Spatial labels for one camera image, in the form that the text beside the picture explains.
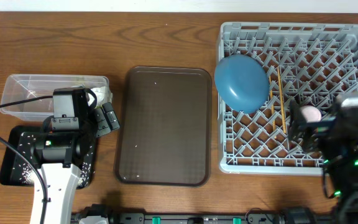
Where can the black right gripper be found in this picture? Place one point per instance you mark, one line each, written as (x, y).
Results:
(317, 132)

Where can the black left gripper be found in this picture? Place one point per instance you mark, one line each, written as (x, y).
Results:
(107, 125)

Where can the pink plastic cup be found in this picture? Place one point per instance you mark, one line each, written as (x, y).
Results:
(311, 113)

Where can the white tissue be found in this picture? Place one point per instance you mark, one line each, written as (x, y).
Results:
(102, 95)

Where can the wooden chopstick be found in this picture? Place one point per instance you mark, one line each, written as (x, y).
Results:
(282, 108)
(272, 110)

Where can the dark blue plate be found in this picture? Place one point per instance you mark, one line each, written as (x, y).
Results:
(242, 83)

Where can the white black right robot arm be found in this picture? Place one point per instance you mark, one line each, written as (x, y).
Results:
(336, 140)

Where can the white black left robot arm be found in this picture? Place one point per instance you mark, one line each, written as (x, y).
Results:
(59, 150)

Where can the grey dishwasher rack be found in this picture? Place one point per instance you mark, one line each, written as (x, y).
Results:
(317, 63)

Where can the dark brown serving tray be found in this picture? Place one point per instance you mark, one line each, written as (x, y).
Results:
(165, 134)

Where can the clear plastic bin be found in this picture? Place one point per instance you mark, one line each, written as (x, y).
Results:
(20, 87)

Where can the black plastic tray bin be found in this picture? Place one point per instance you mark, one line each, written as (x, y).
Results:
(16, 172)

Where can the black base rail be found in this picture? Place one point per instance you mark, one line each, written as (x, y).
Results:
(103, 214)

